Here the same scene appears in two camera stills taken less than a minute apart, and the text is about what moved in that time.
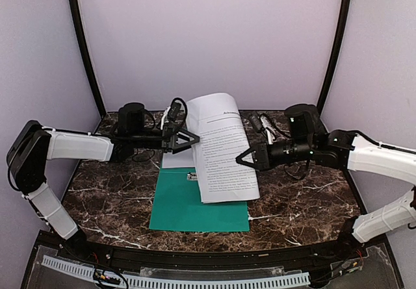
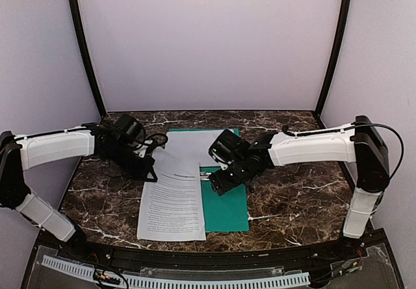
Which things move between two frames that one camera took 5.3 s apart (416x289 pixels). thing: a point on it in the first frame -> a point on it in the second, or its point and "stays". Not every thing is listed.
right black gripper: [262, 157] -> [216, 182]
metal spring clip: [192, 176] -> [204, 176]
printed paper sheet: [216, 119] -> [172, 208]
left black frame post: [80, 43] stays
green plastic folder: [178, 206] -> [236, 130]
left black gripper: [169, 140] -> [143, 167]
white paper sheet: [182, 159] -> [194, 144]
